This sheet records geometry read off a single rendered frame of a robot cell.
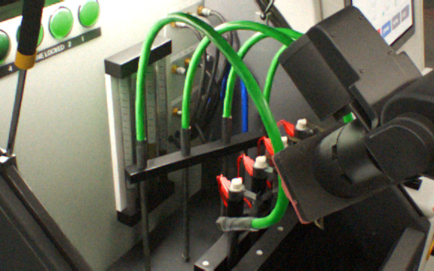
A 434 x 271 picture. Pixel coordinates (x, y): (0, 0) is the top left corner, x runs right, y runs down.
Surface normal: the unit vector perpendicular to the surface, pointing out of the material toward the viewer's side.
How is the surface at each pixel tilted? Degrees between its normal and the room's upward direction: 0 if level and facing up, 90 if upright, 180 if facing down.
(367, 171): 116
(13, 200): 43
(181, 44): 90
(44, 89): 90
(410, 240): 0
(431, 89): 18
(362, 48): 39
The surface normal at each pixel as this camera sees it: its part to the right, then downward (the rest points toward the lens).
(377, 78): 0.29, -0.29
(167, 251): 0.02, -0.85
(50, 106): 0.84, 0.30
